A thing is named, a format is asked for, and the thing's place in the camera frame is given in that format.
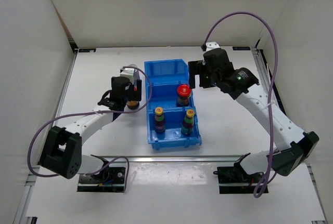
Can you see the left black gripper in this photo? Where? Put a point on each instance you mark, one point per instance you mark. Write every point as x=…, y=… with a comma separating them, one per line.
x=136, y=95

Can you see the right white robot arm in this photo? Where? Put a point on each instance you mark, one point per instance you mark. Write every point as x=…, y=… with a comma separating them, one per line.
x=291, y=144

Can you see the blue three-compartment plastic bin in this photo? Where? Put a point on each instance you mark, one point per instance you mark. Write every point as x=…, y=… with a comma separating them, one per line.
x=164, y=77

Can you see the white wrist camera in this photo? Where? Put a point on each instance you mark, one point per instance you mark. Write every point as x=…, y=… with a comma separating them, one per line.
x=125, y=73
x=209, y=46

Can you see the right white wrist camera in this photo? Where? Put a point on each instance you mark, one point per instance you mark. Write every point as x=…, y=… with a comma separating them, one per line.
x=209, y=46

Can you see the aluminium frame rail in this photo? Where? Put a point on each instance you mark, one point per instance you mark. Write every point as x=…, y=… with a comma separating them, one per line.
x=191, y=159

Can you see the red-lidded sauce jar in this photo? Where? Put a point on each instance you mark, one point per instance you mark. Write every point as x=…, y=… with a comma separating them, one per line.
x=183, y=95
x=133, y=105

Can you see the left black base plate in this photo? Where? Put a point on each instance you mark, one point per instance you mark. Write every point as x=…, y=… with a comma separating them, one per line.
x=112, y=179

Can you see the green-labelled sauce bottle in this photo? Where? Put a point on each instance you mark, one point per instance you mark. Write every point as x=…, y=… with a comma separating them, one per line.
x=188, y=122

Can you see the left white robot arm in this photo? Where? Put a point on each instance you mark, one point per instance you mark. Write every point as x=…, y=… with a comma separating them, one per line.
x=62, y=151

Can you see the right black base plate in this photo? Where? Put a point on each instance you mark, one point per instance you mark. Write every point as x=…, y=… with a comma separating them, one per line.
x=231, y=182

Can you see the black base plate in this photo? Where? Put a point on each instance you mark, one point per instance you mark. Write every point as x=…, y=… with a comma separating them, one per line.
x=112, y=179
x=231, y=182

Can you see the yellow-capped sauce bottle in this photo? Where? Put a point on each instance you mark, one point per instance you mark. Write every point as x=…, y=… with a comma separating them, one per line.
x=159, y=120

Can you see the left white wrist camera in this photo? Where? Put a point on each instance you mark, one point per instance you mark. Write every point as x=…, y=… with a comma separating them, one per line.
x=125, y=73

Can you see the left silver-capped white shaker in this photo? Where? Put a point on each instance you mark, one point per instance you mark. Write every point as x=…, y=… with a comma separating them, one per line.
x=134, y=75

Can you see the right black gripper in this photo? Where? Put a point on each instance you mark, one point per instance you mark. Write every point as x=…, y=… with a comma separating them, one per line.
x=197, y=68

